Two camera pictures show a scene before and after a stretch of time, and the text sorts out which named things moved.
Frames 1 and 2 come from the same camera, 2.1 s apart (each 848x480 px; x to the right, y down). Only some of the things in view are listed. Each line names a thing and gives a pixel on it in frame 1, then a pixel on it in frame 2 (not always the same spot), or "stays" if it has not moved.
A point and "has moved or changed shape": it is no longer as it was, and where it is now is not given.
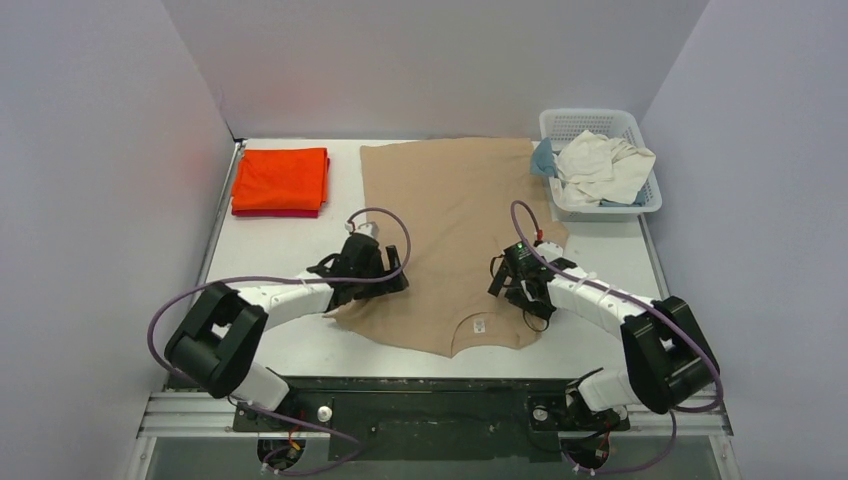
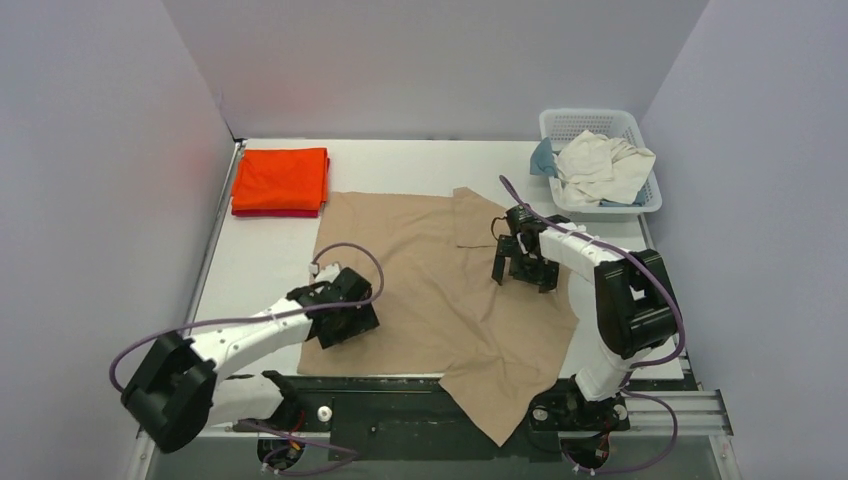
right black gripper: [515, 285] -> [523, 266]
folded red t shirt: [290, 213] stays
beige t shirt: [451, 208] has moved or changed shape
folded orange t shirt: [283, 179] stays
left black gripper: [370, 283] -> [351, 321]
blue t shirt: [542, 162] stays
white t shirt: [593, 169] stays
